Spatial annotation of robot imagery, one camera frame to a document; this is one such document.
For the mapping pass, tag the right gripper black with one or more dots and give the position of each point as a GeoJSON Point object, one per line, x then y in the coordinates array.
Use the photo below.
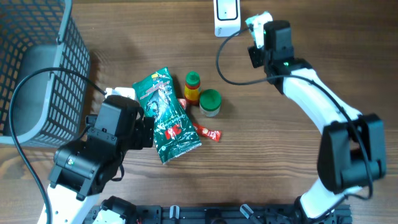
{"type": "Point", "coordinates": [254, 56]}

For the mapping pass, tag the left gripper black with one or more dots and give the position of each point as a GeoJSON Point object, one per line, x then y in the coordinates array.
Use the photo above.
{"type": "Point", "coordinates": [143, 134]}

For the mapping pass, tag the dark green snack bag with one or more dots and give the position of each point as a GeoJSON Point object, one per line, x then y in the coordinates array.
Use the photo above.
{"type": "Point", "coordinates": [174, 133]}

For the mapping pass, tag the small red white candy pack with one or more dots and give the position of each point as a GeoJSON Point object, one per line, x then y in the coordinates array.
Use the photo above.
{"type": "Point", "coordinates": [183, 103]}

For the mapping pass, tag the sauce bottle green cap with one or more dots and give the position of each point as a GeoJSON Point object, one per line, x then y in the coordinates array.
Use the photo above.
{"type": "Point", "coordinates": [192, 88]}

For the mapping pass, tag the jar with green lid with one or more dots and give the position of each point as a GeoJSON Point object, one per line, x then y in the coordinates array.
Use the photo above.
{"type": "Point", "coordinates": [210, 102]}

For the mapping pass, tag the red coffee stick sachet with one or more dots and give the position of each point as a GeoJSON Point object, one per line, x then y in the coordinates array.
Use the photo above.
{"type": "Point", "coordinates": [207, 133]}

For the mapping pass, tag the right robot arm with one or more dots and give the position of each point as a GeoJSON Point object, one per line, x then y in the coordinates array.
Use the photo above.
{"type": "Point", "coordinates": [352, 152]}

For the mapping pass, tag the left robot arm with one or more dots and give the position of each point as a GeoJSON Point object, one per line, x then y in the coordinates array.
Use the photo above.
{"type": "Point", "coordinates": [82, 168]}

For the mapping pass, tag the white barcode scanner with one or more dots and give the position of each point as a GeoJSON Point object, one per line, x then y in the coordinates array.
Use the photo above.
{"type": "Point", "coordinates": [227, 17]}

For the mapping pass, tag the grey plastic mesh basket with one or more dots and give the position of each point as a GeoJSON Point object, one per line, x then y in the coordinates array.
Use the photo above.
{"type": "Point", "coordinates": [39, 39]}

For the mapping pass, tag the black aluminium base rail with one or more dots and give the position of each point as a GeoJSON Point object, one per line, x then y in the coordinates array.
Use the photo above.
{"type": "Point", "coordinates": [266, 214]}

